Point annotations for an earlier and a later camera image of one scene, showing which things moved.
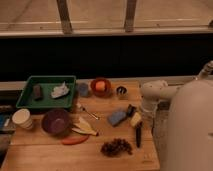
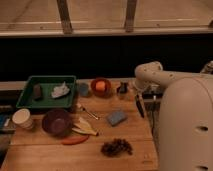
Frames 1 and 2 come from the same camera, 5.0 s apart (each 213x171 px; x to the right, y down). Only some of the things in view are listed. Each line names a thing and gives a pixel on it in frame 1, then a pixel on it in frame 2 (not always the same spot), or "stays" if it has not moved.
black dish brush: (138, 128) → (140, 105)
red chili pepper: (77, 139) stays
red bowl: (100, 87) stays
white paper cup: (22, 118) stays
